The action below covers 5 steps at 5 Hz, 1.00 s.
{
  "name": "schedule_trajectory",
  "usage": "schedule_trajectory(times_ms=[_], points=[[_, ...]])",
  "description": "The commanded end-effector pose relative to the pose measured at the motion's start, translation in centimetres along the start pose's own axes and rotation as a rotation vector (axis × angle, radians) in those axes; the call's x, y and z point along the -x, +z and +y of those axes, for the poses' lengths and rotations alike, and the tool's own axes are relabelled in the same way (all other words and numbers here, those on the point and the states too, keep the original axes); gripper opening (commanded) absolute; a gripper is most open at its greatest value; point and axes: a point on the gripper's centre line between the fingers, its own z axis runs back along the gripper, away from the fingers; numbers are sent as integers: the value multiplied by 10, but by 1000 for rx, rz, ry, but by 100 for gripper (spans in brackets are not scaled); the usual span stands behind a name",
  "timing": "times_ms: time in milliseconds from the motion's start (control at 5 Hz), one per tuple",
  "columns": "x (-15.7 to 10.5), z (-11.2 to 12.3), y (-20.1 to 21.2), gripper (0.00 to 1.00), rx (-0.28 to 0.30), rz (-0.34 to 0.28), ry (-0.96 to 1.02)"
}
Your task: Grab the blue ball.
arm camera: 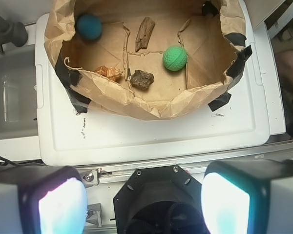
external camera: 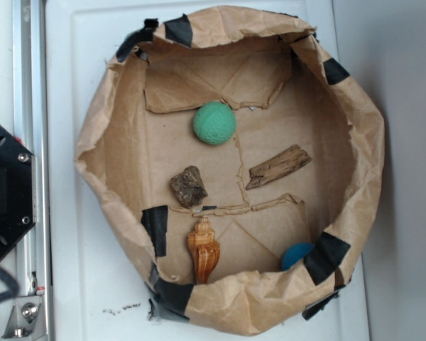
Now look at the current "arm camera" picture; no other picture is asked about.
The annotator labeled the brown wood piece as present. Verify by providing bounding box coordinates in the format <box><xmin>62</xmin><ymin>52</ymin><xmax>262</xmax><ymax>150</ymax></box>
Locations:
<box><xmin>135</xmin><ymin>17</ymin><xmax>155</xmax><ymax>52</ymax></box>

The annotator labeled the translucent plastic bin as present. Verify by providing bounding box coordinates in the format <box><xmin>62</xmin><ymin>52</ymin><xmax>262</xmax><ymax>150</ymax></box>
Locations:
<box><xmin>0</xmin><ymin>45</ymin><xmax>38</xmax><ymax>140</ymax></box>

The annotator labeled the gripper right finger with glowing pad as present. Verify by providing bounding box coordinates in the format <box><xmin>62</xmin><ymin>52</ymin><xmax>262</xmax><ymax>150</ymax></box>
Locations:
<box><xmin>201</xmin><ymin>159</ymin><xmax>293</xmax><ymax>234</ymax></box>

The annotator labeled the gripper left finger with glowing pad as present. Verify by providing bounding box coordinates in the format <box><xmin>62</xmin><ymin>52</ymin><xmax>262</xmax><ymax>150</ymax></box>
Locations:
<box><xmin>0</xmin><ymin>166</ymin><xmax>87</xmax><ymax>234</ymax></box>

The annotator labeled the metal corner bracket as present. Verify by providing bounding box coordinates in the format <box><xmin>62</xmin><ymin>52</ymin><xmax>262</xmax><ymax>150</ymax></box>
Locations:
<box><xmin>78</xmin><ymin>169</ymin><xmax>99</xmax><ymax>188</ymax></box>

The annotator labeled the orange striped seashell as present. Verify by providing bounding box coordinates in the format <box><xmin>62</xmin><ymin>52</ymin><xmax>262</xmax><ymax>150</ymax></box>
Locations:
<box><xmin>94</xmin><ymin>65</ymin><xmax>124</xmax><ymax>81</ymax></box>

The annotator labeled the dark grey rock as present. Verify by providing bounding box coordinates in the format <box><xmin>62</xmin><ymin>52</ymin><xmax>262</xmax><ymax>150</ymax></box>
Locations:
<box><xmin>130</xmin><ymin>70</ymin><xmax>154</xmax><ymax>91</ymax></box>

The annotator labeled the brown paper bag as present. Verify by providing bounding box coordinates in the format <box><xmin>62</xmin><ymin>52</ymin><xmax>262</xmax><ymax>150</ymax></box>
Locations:
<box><xmin>44</xmin><ymin>0</ymin><xmax>251</xmax><ymax>120</ymax></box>

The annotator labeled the blue dimpled ball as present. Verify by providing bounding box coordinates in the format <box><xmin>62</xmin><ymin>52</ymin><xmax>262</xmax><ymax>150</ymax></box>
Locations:
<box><xmin>76</xmin><ymin>14</ymin><xmax>102</xmax><ymax>40</ymax></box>

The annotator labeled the green dimpled ball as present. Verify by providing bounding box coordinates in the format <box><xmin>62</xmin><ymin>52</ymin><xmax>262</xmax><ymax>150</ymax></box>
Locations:
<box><xmin>162</xmin><ymin>46</ymin><xmax>188</xmax><ymax>71</ymax></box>

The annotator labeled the black clamp knob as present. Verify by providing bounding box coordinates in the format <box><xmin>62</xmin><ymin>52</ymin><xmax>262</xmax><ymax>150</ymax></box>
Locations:
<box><xmin>0</xmin><ymin>16</ymin><xmax>28</xmax><ymax>55</ymax></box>

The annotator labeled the white plastic tray lid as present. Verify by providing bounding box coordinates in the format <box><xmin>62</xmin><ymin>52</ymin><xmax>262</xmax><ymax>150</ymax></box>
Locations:
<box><xmin>35</xmin><ymin>0</ymin><xmax>270</xmax><ymax>166</ymax></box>

